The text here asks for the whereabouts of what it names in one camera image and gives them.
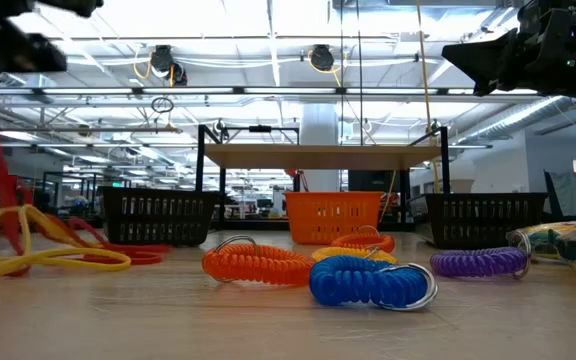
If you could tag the orange plastic mesh basket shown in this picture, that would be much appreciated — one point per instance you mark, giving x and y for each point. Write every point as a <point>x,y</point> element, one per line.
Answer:
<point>333,215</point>

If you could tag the black plastic mesh basket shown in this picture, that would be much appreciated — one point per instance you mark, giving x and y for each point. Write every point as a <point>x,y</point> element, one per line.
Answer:
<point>485,220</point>
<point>158,215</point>

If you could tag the black aluminium table frame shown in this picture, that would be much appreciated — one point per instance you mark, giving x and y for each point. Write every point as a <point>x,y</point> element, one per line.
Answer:
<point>200,160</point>

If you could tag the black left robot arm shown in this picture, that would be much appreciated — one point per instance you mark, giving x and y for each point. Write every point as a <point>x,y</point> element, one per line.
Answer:
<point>68,6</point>

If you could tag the wooden shelf riser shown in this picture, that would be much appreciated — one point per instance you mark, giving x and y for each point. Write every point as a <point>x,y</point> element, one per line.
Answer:
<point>318,156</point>

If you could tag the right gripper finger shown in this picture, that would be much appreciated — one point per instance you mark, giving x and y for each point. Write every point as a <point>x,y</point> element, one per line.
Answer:
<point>493,62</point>

